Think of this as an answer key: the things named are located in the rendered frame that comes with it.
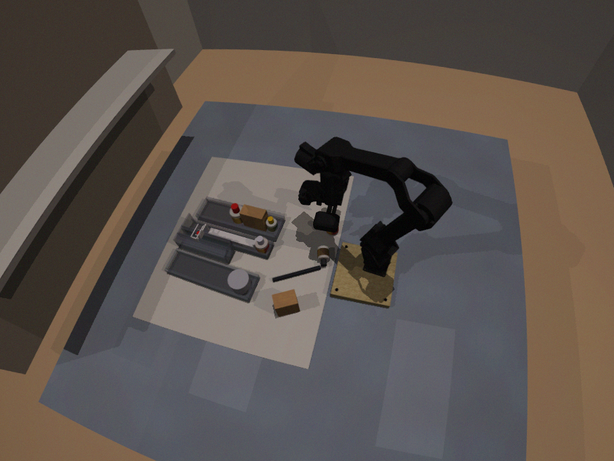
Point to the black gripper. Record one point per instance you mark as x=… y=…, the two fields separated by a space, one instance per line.
x=327 y=221

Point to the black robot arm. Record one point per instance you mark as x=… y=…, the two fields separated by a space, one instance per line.
x=334 y=161

